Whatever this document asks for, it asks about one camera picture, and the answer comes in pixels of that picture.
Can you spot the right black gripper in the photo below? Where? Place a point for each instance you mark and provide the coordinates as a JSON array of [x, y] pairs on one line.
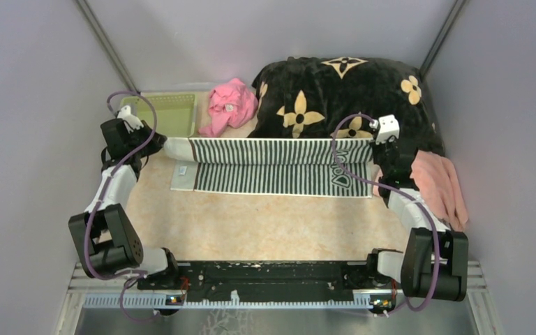
[[375, 147]]

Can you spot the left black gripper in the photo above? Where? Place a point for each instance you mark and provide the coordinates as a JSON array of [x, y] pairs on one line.
[[155, 144]]

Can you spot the green white striped towel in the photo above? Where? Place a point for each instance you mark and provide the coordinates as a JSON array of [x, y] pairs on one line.
[[306, 167]]

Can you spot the black blanket with beige flowers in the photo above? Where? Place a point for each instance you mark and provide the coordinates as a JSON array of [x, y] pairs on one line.
[[310, 97]]

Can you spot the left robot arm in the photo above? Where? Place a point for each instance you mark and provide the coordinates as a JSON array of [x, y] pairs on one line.
[[106, 242]]

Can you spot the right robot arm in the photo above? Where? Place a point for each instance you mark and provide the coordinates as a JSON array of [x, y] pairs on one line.
[[434, 264]]

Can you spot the light salmon pink towel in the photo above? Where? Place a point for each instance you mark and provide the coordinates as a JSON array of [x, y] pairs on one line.
[[436, 180]]

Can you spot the green perforated plastic basket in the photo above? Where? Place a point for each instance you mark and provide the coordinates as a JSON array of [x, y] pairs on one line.
[[176, 113]]

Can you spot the bright pink crumpled towel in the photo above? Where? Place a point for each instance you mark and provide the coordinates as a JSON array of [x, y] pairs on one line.
[[231, 104]]

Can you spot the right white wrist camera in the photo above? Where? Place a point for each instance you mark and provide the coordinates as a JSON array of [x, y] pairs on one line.
[[386, 129]]

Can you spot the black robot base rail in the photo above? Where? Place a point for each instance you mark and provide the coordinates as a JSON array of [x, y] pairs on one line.
[[286, 284]]

